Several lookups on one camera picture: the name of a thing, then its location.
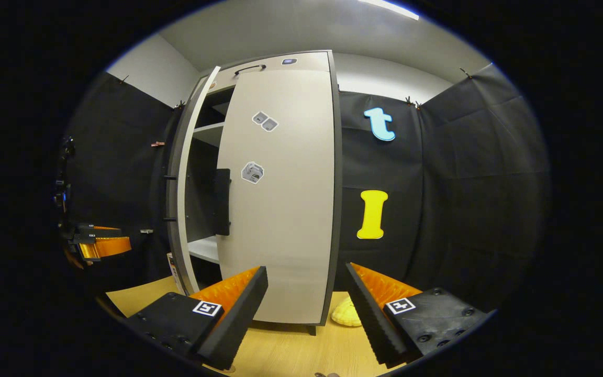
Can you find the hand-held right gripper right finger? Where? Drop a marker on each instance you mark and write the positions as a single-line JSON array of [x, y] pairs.
[[368, 319]]

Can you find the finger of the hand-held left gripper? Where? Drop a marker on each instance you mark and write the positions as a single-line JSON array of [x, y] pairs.
[[97, 232], [88, 242]]

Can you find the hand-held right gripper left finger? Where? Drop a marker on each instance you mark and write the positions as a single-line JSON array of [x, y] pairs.
[[241, 319]]

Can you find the white and grey cabinet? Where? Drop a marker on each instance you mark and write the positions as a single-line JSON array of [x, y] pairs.
[[202, 178]]

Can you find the white cabinet shelf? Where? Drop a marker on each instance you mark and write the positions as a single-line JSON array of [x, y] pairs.
[[210, 132]]

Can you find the yellow ridged object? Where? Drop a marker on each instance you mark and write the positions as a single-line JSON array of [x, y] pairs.
[[346, 314]]

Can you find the small printed box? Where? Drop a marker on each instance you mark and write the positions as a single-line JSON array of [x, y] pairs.
[[176, 272]]

